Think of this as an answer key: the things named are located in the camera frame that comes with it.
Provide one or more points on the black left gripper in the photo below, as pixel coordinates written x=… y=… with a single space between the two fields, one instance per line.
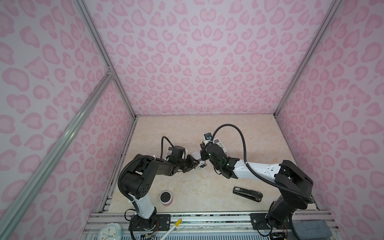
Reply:
x=192 y=164

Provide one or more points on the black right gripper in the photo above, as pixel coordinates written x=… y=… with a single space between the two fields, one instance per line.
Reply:
x=203 y=152

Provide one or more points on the red and white remote control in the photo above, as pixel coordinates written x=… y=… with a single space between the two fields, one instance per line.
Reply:
x=196 y=155

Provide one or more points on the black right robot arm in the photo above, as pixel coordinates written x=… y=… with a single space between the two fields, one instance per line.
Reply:
x=294 y=185

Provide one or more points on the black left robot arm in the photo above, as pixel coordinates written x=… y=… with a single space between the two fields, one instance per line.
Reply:
x=136 y=179

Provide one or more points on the white remote control right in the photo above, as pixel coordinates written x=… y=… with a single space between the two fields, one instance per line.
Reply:
x=219 y=143

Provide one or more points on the pink black tape roll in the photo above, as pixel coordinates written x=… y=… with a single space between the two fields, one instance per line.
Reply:
x=166 y=198

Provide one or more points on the yellow capped white marker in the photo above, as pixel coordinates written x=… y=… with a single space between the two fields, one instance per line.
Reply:
x=172 y=228

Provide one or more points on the black stapler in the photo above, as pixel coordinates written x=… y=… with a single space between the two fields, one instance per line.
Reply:
x=248 y=194

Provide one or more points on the white analog clock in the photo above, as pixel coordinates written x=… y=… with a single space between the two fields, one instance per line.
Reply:
x=112 y=231

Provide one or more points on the grey cloth pad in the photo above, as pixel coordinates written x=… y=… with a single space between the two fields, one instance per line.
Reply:
x=311 y=230

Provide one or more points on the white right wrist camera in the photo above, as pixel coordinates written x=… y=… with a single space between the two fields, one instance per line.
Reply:
x=208 y=138

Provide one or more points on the aluminium rail base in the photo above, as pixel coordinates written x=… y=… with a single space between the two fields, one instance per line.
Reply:
x=210 y=222

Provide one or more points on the aluminium frame strut right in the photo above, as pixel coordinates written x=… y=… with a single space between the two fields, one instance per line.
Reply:
x=320 y=33

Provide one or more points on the aluminium frame strut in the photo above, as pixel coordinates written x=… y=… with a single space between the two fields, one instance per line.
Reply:
x=50 y=66
x=320 y=33

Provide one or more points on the aluminium frame strut left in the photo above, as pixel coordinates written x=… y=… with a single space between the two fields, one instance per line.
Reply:
x=50 y=66

